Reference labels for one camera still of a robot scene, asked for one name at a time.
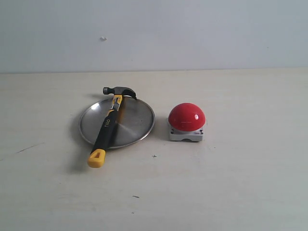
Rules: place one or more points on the black yellow claw hammer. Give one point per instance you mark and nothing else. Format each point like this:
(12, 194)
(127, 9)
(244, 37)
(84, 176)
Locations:
(97, 156)

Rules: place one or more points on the red dome push button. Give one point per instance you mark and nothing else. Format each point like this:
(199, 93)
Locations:
(186, 122)

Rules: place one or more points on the round steel plate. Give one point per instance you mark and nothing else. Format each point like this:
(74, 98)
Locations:
(135, 121)

